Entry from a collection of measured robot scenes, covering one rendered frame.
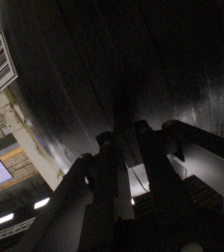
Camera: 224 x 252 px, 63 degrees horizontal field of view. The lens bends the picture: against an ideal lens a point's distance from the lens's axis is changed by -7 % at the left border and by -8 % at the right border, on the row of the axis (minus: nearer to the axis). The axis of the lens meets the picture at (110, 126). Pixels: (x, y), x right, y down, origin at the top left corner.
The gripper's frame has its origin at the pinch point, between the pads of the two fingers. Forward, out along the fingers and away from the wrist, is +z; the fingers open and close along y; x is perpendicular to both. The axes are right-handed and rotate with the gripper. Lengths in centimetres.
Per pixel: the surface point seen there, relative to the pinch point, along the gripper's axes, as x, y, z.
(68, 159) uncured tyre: -2.3, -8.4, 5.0
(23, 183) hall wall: -397, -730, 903
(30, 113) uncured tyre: 4.7, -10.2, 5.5
